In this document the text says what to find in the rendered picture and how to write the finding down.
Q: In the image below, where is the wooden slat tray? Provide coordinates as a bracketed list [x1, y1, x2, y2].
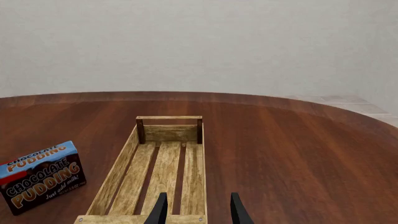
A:
[73, 116, 208, 224]

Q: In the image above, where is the chocolate pudding box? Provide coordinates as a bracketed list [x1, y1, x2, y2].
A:
[0, 140, 87, 217]

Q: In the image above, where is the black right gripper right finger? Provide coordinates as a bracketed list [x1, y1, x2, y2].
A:
[230, 192, 256, 224]

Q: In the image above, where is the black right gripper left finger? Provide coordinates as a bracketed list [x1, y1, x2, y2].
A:
[143, 192, 169, 224]

